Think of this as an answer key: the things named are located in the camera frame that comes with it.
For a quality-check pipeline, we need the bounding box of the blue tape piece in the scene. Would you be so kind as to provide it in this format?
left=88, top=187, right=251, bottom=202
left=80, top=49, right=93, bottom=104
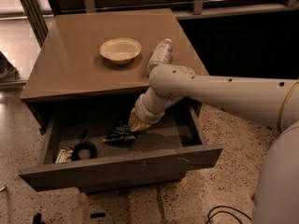
left=38, top=128, right=45, bottom=136

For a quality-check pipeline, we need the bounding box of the white packet in drawer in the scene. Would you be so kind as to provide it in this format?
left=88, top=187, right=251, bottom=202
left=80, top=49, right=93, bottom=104
left=55, top=148, right=73, bottom=163

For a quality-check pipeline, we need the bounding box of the small black floor object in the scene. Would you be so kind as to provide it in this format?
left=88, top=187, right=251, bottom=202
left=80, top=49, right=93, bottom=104
left=90, top=213, right=106, bottom=218

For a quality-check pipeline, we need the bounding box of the clear plastic water bottle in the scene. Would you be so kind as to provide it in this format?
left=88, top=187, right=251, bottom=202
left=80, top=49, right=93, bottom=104
left=147, top=38, right=173, bottom=74

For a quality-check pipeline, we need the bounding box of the brown cabinet with drawers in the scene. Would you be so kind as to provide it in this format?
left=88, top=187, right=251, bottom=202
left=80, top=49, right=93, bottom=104
left=19, top=8, right=212, bottom=195

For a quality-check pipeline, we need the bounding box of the blue chip bag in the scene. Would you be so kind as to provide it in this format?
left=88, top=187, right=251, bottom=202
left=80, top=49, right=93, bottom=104
left=103, top=120, right=138, bottom=144

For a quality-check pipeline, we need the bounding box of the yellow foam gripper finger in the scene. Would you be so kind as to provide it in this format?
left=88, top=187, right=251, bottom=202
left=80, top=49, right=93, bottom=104
left=128, top=108, right=150, bottom=132

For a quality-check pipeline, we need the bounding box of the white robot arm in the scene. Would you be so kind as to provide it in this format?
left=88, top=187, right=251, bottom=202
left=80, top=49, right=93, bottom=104
left=129, top=64, right=299, bottom=224

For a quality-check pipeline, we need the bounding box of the black floor cable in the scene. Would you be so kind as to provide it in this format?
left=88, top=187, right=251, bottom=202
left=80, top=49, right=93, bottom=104
left=205, top=204, right=252, bottom=224

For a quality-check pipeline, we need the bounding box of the white paper bowl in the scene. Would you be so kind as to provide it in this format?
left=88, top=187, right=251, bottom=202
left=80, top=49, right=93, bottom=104
left=99, top=38, right=141, bottom=64

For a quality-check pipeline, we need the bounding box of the black object bottom left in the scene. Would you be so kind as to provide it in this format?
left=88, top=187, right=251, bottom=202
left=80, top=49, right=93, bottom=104
left=32, top=213, right=45, bottom=224

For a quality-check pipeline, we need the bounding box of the grey open top drawer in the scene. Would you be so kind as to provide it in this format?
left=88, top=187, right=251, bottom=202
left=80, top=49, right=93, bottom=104
left=20, top=105, right=222, bottom=193

